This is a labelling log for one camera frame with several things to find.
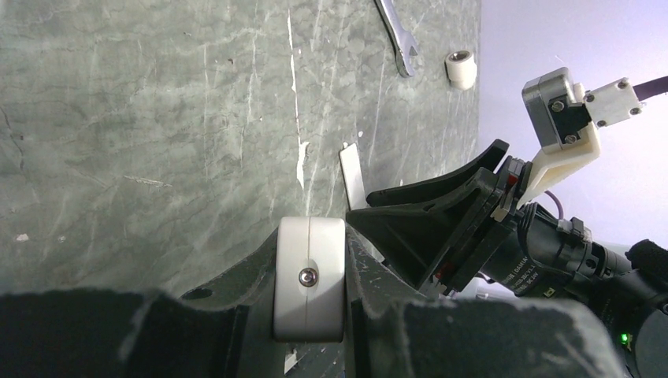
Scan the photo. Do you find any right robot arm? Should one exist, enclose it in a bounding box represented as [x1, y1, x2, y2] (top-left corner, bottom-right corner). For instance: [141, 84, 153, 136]
[346, 139, 667, 377]

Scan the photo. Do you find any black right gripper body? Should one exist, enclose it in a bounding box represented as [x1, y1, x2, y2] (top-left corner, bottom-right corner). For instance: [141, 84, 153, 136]
[418, 157, 533, 298]

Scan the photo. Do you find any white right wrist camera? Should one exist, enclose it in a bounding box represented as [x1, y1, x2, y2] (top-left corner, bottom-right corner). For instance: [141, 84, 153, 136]
[518, 67, 642, 207]

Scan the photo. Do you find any silver combination wrench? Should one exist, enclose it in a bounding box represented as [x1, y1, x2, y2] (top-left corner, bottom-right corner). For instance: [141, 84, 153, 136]
[374, 0, 418, 78]

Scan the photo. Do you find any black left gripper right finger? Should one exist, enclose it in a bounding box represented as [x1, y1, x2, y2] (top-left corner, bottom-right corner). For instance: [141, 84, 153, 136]
[344, 228, 628, 377]

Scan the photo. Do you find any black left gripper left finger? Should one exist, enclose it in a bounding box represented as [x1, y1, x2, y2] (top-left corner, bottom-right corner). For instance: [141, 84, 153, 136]
[1, 234, 278, 377]

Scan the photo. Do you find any white pipe elbow fitting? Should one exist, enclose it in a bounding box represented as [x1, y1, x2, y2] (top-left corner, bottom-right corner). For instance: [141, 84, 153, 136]
[445, 50, 477, 91]

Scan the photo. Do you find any white battery cover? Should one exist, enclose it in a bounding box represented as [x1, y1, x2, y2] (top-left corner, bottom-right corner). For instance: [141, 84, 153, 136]
[339, 143, 367, 210]

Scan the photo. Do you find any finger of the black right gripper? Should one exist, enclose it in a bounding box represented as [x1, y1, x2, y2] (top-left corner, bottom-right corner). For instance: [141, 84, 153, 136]
[346, 172, 497, 291]
[366, 139, 510, 207]

